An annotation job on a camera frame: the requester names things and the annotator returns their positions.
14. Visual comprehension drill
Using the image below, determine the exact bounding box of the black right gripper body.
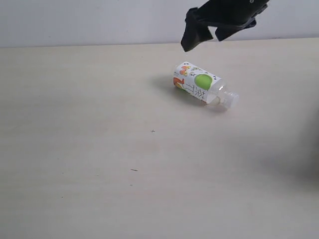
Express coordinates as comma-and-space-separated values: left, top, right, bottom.
185, 0, 268, 29

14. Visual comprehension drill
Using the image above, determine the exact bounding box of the green apple label tea bottle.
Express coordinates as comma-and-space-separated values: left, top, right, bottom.
172, 62, 239, 110

